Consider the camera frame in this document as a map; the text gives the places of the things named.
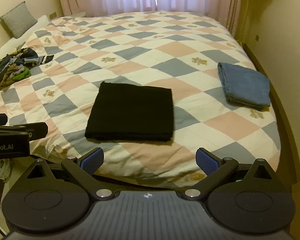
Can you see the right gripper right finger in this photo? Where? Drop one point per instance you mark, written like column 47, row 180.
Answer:
column 216, row 169

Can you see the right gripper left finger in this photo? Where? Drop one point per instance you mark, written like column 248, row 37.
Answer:
column 81, row 171

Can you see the black trousers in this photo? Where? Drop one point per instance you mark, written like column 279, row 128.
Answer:
column 125, row 112

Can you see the pile of mixed clothes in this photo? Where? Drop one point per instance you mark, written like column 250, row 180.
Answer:
column 16, row 66

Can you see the crumpled plastic bag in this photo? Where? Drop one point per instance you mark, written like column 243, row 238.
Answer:
column 5, row 168

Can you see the white pillow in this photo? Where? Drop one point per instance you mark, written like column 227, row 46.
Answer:
column 14, row 43

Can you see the folded blue jeans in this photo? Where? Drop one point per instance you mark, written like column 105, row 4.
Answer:
column 244, row 86

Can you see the grey pillow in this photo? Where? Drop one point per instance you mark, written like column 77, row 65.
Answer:
column 18, row 20

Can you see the checkered quilt bed cover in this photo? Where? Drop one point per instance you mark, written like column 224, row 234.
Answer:
column 175, row 50

